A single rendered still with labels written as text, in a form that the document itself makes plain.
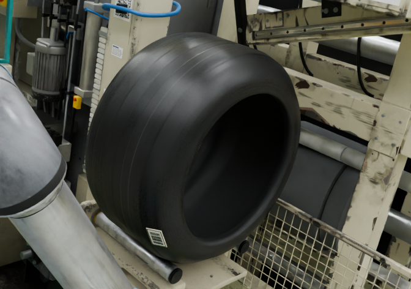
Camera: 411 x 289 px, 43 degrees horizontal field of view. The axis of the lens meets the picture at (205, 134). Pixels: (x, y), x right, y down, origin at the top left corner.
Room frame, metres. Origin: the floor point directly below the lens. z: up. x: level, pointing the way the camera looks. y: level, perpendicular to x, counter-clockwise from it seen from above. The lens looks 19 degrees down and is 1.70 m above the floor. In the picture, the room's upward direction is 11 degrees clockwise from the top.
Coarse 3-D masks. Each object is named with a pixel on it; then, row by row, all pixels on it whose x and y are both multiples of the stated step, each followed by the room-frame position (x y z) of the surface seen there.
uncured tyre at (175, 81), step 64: (128, 64) 1.27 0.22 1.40; (192, 64) 1.20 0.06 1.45; (256, 64) 1.27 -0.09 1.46; (128, 128) 1.13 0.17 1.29; (192, 128) 1.10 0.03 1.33; (256, 128) 1.59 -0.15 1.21; (128, 192) 1.09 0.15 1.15; (192, 192) 1.54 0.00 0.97; (256, 192) 1.49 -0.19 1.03; (192, 256) 1.17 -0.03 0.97
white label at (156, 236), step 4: (148, 228) 1.08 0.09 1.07; (148, 232) 1.09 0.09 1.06; (152, 232) 1.08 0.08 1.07; (156, 232) 1.08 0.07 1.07; (160, 232) 1.07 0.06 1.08; (152, 236) 1.09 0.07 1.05; (156, 236) 1.08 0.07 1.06; (160, 236) 1.08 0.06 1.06; (152, 240) 1.10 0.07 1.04; (156, 240) 1.09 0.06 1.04; (160, 240) 1.09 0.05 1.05; (164, 240) 1.08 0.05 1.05; (156, 244) 1.10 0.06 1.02; (160, 244) 1.09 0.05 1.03; (164, 244) 1.09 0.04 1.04
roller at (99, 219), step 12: (96, 216) 1.37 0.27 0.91; (108, 228) 1.33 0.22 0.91; (120, 240) 1.29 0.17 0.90; (132, 240) 1.27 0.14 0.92; (132, 252) 1.26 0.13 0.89; (144, 252) 1.23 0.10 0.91; (156, 264) 1.19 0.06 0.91; (168, 264) 1.19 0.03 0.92; (168, 276) 1.16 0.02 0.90; (180, 276) 1.18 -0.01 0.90
